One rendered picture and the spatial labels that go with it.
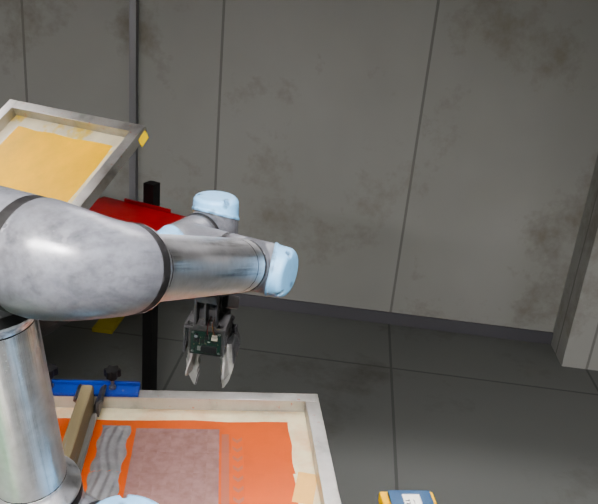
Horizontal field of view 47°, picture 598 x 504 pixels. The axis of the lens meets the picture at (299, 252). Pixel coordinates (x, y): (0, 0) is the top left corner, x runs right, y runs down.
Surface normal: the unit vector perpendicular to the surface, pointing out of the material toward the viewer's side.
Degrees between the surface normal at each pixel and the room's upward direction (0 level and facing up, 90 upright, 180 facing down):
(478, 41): 90
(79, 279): 82
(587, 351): 90
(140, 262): 65
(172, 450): 0
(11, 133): 32
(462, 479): 0
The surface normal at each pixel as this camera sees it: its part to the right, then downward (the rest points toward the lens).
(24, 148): -0.15, -0.63
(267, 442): 0.09, -0.93
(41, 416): 0.90, 0.24
